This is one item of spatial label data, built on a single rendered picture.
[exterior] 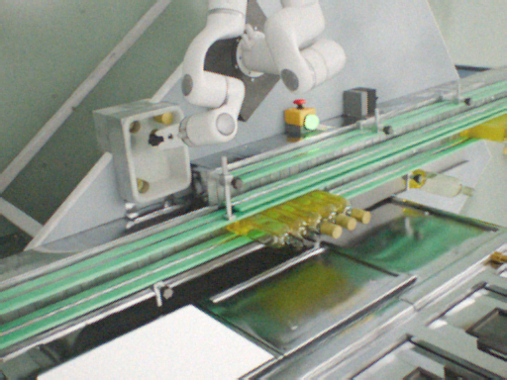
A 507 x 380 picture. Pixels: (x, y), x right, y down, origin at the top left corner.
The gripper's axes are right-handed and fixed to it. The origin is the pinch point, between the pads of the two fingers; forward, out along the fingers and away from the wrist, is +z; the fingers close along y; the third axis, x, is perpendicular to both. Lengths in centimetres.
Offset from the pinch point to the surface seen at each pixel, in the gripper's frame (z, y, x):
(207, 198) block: 1.3, 9.1, -18.8
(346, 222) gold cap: -23, 33, -33
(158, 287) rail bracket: -5.1, -14.6, -34.0
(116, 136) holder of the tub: 4.6, -9.8, 3.3
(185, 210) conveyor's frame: 4.3, 3.4, -20.2
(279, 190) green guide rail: -5.0, 28.6, -22.6
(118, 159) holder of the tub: 7.2, -9.8, -2.6
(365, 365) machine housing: -46, 7, -57
